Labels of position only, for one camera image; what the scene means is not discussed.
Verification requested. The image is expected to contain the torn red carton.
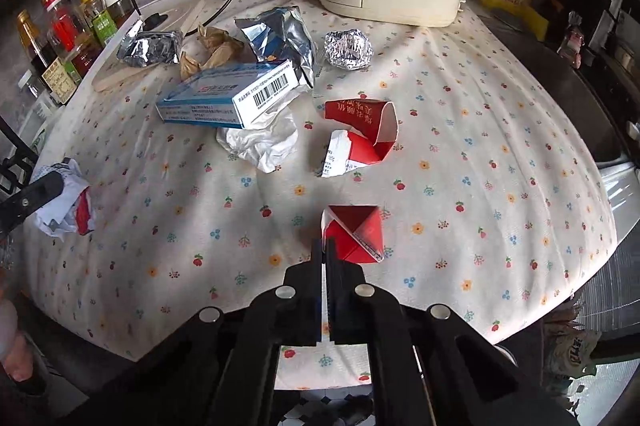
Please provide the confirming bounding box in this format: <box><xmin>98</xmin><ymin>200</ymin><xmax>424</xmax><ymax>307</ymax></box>
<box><xmin>315</xmin><ymin>98</ymin><xmax>399</xmax><ymax>179</ymax></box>

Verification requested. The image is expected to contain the green label condiment bottle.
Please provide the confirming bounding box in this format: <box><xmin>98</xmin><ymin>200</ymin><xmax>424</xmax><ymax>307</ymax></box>
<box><xmin>79</xmin><ymin>0</ymin><xmax>119</xmax><ymax>48</ymax></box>

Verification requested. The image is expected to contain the metal dish rack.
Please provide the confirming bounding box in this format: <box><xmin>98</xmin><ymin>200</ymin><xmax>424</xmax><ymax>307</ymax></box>
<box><xmin>575</xmin><ymin>0</ymin><xmax>640</xmax><ymax>133</ymax></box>

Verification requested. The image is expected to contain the red white wrapper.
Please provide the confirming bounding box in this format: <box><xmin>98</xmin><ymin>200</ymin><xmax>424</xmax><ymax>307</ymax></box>
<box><xmin>34</xmin><ymin>157</ymin><xmax>97</xmax><ymax>237</ymax></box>

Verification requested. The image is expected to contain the blue white medicine box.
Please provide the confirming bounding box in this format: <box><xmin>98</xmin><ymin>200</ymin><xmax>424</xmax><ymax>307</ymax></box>
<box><xmin>155</xmin><ymin>59</ymin><xmax>307</xmax><ymax>131</ymax></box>

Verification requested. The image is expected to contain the clear glass jar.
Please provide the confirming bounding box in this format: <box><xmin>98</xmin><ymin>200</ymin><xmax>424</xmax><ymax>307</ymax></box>
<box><xmin>17</xmin><ymin>71</ymin><xmax>52</xmax><ymax>108</ymax></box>

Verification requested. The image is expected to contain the stainless steel sink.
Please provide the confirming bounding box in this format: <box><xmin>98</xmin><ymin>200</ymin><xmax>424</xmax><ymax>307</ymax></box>
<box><xmin>489</xmin><ymin>13</ymin><xmax>627</xmax><ymax>168</ymax></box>

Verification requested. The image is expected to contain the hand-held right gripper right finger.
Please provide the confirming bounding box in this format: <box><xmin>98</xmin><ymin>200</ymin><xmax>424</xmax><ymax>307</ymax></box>
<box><xmin>326</xmin><ymin>250</ymin><xmax>581</xmax><ymax>426</ymax></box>

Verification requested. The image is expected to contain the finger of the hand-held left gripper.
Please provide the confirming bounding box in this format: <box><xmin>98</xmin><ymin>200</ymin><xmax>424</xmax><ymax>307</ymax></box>
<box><xmin>0</xmin><ymin>170</ymin><xmax>66</xmax><ymax>223</ymax></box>

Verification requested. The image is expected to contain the floral tablecloth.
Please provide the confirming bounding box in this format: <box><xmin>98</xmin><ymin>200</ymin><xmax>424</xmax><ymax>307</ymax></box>
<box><xmin>22</xmin><ymin>0</ymin><xmax>619</xmax><ymax>394</ymax></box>

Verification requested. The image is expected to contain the aluminium foil ball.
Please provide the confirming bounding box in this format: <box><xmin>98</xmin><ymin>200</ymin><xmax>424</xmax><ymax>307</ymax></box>
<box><xmin>323</xmin><ymin>27</ymin><xmax>375</xmax><ymax>71</ymax></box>

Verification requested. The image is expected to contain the small pink bottle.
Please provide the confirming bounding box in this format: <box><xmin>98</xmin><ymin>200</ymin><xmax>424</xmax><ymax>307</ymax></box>
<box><xmin>557</xmin><ymin>11</ymin><xmax>586</xmax><ymax>70</ymax></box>

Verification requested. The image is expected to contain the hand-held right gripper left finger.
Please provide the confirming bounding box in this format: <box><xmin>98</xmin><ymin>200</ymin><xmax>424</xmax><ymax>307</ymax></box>
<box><xmin>60</xmin><ymin>238</ymin><xmax>326</xmax><ymax>426</ymax></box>

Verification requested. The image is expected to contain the red cap sauce bottle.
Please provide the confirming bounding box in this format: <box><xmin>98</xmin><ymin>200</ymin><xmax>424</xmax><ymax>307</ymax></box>
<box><xmin>41</xmin><ymin>0</ymin><xmax>97</xmax><ymax>78</ymax></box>

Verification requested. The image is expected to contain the silver foil wrapper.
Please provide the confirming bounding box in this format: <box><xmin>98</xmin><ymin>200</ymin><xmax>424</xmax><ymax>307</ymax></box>
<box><xmin>116</xmin><ymin>19</ymin><xmax>184</xmax><ymax>68</ymax></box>

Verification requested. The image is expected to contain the cream kettle base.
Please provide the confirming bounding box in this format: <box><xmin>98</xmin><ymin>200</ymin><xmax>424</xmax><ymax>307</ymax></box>
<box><xmin>92</xmin><ymin>0</ymin><xmax>207</xmax><ymax>95</ymax></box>

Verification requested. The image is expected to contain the printed plastic bag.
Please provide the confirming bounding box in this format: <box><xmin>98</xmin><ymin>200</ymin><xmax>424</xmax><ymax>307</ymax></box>
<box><xmin>542</xmin><ymin>320</ymin><xmax>604</xmax><ymax>380</ymax></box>

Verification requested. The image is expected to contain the crumpled brown paper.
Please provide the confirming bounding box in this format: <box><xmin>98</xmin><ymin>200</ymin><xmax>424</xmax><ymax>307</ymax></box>
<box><xmin>179</xmin><ymin>24</ymin><xmax>247</xmax><ymax>80</ymax></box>

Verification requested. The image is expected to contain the silver foil bag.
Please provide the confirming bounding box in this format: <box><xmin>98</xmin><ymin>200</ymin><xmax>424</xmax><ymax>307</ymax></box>
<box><xmin>234</xmin><ymin>5</ymin><xmax>319</xmax><ymax>90</ymax></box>

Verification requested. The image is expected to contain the person's left hand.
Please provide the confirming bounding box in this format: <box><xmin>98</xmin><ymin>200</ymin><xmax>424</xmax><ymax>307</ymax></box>
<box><xmin>0</xmin><ymin>333</ymin><xmax>41</xmax><ymax>383</ymax></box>

